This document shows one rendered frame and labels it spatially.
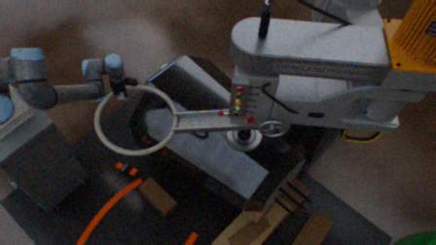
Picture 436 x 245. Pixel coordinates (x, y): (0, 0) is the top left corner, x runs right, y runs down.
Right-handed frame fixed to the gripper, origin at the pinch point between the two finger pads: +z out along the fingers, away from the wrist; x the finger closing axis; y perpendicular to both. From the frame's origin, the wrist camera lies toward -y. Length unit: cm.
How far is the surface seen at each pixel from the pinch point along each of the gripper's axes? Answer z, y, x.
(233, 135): -3, -51, 53
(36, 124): 5, 55, -2
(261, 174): 1, -56, 81
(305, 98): -60, -71, 73
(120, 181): 86, 20, 18
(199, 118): -10, -35, 38
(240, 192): 14, -44, 83
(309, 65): -86, -65, 72
